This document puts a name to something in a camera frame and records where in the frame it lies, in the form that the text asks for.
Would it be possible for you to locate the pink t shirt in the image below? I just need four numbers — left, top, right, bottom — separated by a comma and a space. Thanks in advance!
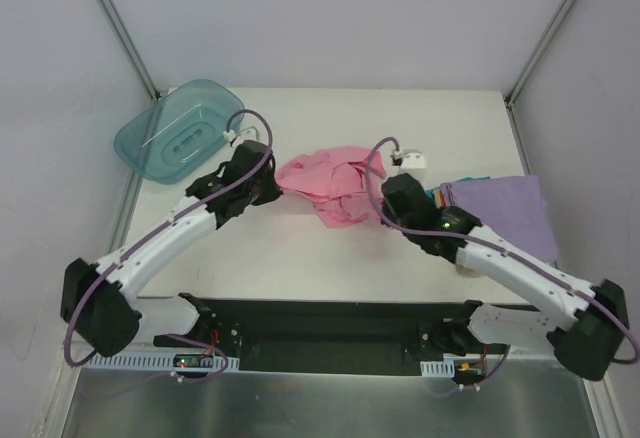
275, 146, 375, 228

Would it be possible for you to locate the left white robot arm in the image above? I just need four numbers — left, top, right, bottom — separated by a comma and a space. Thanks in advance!
60, 140, 282, 357

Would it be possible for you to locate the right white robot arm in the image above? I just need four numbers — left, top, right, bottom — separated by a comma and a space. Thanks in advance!
381, 173, 634, 381

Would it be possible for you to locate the teal folded t shirt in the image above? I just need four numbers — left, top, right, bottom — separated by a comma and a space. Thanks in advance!
426, 176, 490, 202

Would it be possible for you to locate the teal plastic tub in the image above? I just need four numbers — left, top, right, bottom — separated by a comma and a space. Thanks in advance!
114, 79, 244, 185

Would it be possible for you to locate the purple folded t shirt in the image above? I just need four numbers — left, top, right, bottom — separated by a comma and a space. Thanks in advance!
447, 175, 558, 263

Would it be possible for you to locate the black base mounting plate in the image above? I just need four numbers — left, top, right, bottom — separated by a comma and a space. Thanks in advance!
149, 292, 516, 377

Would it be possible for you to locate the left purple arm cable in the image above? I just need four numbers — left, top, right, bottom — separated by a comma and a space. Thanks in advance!
64, 109, 275, 368

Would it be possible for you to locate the right white cable duct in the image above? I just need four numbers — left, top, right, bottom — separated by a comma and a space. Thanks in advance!
420, 359, 456, 379

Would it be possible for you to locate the white cable duct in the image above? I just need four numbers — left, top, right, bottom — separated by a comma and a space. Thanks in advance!
420, 359, 456, 379
85, 351, 240, 372

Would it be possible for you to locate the left aluminium frame post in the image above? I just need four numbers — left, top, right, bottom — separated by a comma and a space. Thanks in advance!
96, 0, 160, 101

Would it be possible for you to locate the aluminium frame post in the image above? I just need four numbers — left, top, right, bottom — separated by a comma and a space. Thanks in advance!
504, 0, 579, 110
96, 0, 160, 101

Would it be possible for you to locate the left white cable duct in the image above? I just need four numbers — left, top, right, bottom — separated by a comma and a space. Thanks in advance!
85, 351, 240, 372

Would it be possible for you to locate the right aluminium frame post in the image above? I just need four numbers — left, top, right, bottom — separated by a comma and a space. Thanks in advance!
504, 0, 579, 110

